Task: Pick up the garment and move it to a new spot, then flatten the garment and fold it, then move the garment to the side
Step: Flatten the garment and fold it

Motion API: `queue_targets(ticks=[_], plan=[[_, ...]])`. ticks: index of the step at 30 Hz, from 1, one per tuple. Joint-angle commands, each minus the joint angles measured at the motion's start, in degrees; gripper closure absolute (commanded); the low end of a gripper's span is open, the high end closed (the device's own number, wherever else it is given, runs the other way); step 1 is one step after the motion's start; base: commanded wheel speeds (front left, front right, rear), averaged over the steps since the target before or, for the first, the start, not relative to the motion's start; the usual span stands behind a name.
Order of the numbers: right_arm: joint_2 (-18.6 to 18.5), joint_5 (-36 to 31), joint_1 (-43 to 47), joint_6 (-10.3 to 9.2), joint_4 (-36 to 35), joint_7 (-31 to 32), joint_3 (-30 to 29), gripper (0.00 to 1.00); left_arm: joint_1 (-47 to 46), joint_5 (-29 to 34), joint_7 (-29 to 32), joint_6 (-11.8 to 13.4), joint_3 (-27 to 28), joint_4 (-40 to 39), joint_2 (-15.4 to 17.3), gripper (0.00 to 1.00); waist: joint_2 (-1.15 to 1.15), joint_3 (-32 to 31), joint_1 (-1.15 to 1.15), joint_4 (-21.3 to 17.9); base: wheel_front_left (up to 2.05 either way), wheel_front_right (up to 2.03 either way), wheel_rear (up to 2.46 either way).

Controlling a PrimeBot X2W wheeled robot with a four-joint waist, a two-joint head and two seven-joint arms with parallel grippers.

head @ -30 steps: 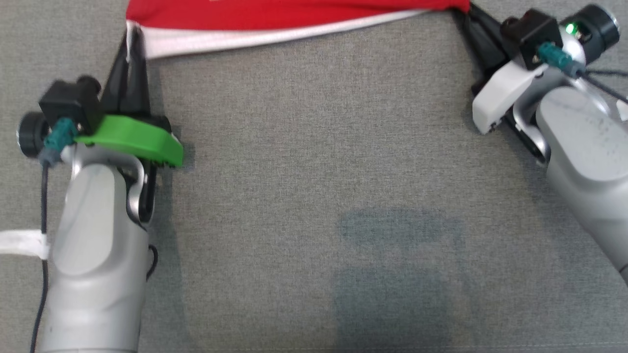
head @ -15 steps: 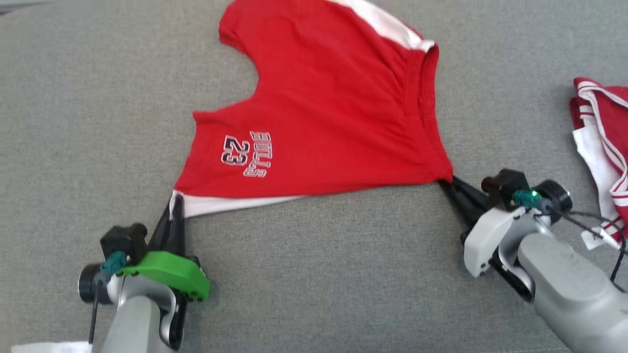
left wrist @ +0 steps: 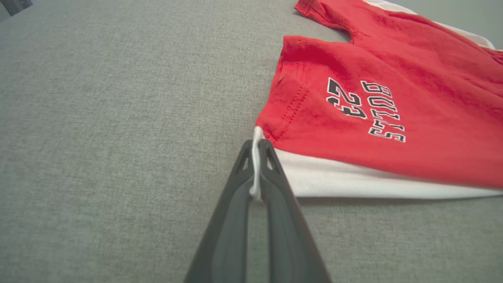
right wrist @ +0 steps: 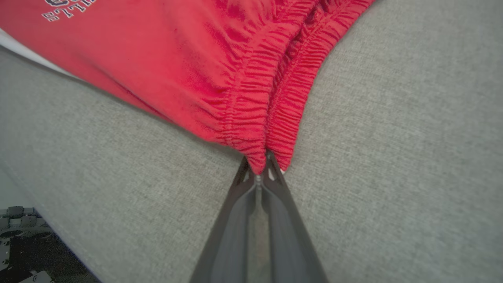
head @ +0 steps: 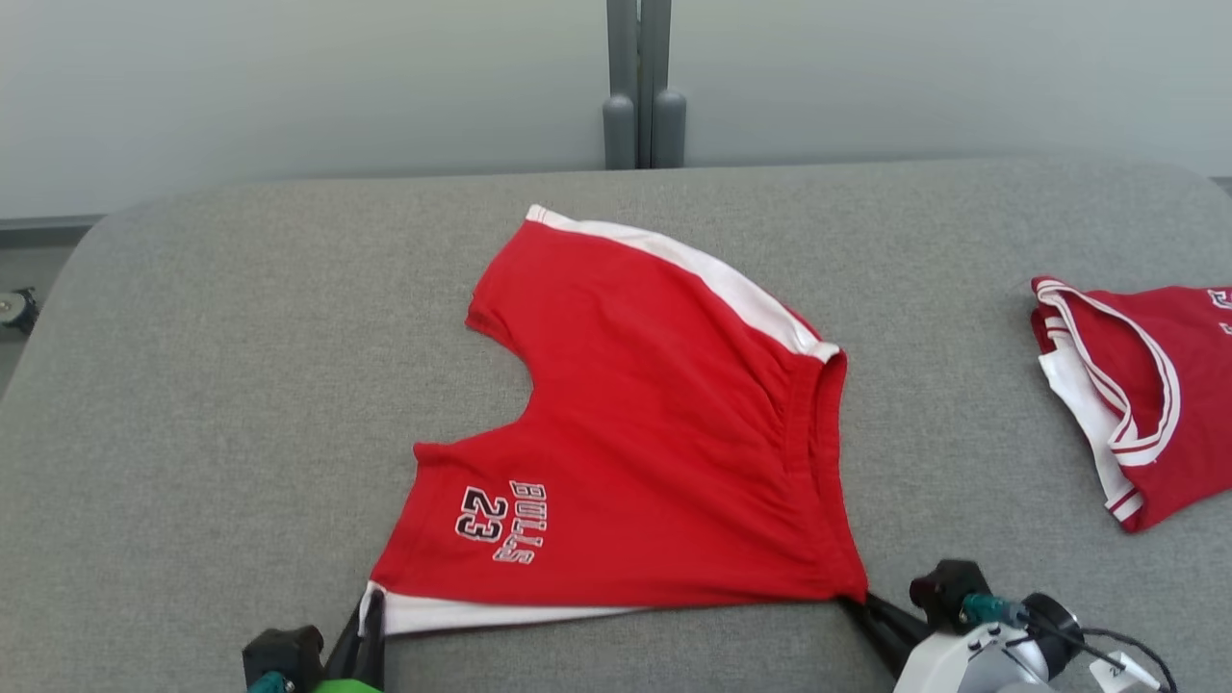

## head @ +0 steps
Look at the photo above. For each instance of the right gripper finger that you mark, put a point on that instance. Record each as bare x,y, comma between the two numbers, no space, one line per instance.
878,640
900,621

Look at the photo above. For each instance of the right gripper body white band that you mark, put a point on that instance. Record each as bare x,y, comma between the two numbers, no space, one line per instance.
962,664

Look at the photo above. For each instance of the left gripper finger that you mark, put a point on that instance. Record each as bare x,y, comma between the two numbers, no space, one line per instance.
375,645
345,650

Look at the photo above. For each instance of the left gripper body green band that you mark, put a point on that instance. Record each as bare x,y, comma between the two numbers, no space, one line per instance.
346,687

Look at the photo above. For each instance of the red shorts white side stripe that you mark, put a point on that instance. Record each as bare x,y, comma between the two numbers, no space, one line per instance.
654,433

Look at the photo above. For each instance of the red jersey shirt white sleeves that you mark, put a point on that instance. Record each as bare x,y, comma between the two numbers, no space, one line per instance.
1184,414

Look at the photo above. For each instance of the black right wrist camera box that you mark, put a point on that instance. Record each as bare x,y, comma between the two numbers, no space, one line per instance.
948,587

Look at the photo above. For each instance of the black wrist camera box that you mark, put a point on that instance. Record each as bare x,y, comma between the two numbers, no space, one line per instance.
281,654
948,587

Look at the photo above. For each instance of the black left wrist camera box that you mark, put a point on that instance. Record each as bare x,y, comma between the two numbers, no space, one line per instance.
281,654

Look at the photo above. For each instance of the grey partition post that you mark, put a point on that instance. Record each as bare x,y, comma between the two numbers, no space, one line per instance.
645,115

